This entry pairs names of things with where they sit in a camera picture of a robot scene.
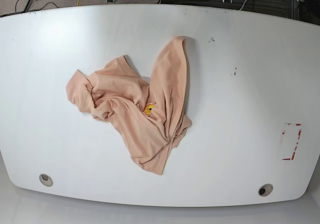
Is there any table cable grommet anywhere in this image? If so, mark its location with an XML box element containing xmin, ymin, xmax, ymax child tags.
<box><xmin>39</xmin><ymin>174</ymin><xmax>53</xmax><ymax>187</ymax></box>
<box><xmin>258</xmin><ymin>183</ymin><xmax>273</xmax><ymax>197</ymax></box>

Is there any left table cable grommet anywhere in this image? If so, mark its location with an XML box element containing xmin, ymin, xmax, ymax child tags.
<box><xmin>39</xmin><ymin>174</ymin><xmax>53</xmax><ymax>187</ymax></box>

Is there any right table cable grommet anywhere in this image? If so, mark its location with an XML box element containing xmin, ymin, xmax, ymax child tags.
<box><xmin>258</xmin><ymin>183</ymin><xmax>273</xmax><ymax>197</ymax></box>

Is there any red tape rectangle marking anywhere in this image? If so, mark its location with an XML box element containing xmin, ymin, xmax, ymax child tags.
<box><xmin>279</xmin><ymin>123</ymin><xmax>302</xmax><ymax>161</ymax></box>

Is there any peach t-shirt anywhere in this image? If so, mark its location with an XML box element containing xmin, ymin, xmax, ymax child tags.
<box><xmin>66</xmin><ymin>37</ymin><xmax>191</xmax><ymax>175</ymax></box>

